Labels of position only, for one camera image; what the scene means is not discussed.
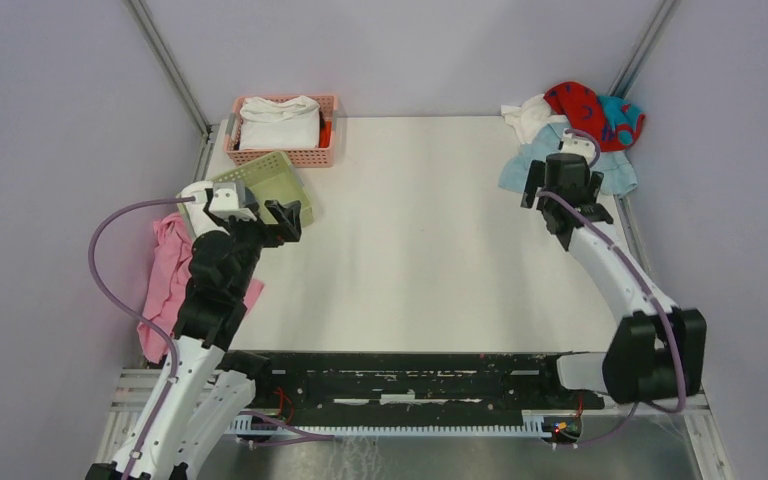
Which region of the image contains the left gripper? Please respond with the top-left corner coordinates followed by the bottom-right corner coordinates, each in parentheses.
top-left (214, 198), bottom-right (300, 298)

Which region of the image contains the light blue towel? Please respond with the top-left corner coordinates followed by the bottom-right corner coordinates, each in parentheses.
top-left (497, 123), bottom-right (638, 197)

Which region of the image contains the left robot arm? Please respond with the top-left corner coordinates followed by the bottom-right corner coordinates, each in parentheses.
top-left (86, 181), bottom-right (302, 479)

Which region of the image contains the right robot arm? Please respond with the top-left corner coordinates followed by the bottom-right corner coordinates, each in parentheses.
top-left (521, 153), bottom-right (707, 413)

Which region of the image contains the green plastic basket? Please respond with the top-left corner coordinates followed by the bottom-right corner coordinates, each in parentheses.
top-left (176, 152), bottom-right (313, 239)

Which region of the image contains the white crumpled towel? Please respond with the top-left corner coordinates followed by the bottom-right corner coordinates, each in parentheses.
top-left (500, 94), bottom-right (568, 144)

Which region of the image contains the red and teal patterned towel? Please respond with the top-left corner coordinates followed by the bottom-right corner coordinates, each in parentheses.
top-left (543, 81), bottom-right (646, 152)

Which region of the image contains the pink plastic basket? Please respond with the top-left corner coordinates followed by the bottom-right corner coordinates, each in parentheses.
top-left (221, 94), bottom-right (340, 168)

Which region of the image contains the folded white towel in basket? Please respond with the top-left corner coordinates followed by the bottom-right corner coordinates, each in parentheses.
top-left (239, 96), bottom-right (320, 150)

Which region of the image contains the pink towel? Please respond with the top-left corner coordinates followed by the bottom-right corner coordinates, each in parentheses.
top-left (137, 213), bottom-right (265, 364)

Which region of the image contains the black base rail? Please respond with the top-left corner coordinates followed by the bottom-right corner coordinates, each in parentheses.
top-left (219, 351), bottom-right (605, 427)

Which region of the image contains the white cable duct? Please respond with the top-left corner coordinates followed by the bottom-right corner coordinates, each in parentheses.
top-left (225, 414), bottom-right (552, 440)

